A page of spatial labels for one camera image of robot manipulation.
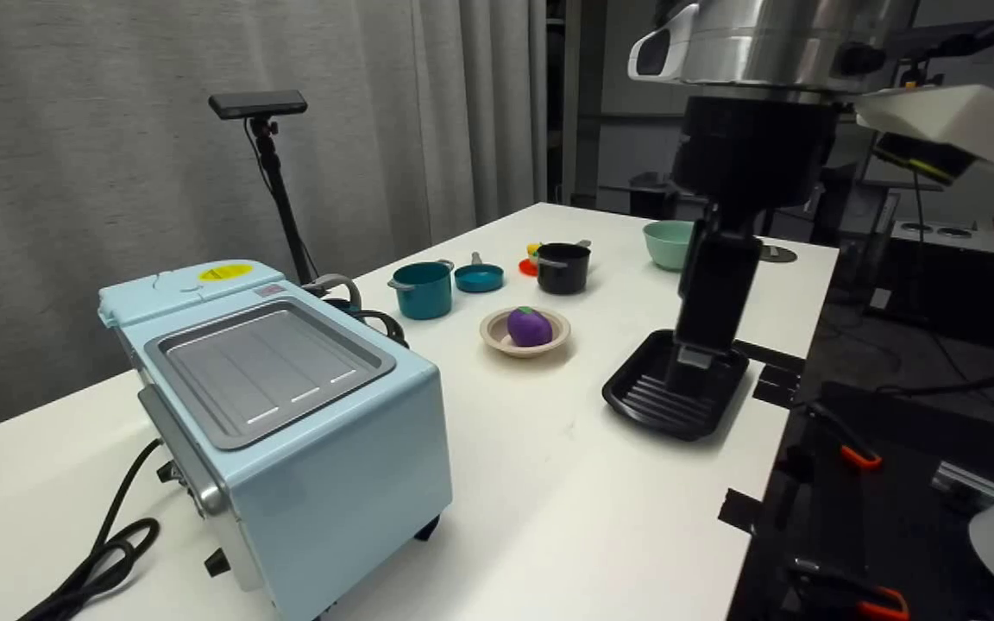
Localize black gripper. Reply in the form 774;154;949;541
668;96;837;403

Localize purple plush toy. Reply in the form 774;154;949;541
506;306;552;345

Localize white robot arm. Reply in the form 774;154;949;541
627;0;994;398

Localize black toy pot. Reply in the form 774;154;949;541
534;242;591;292

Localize white plate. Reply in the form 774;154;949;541
480;306;570;360

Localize orange yellow toy piece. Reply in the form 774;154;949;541
518;242;542;277

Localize teal toy pot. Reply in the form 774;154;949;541
391;263;453;321

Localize black grill tray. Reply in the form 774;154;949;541
602;330;730;441

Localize mint green bowl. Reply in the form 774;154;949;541
642;222;694;273

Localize teal pot lid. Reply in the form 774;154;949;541
455;254;504;292

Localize light blue toaster oven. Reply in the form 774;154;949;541
101;258;453;621

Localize orange handled clamp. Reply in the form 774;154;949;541
806;403;882;473
786;555;910;621

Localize orange handled clamp near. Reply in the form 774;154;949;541
786;555;910;621

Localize black camera on stand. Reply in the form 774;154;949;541
208;89;313;283

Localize black power cord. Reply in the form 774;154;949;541
18;436;168;621

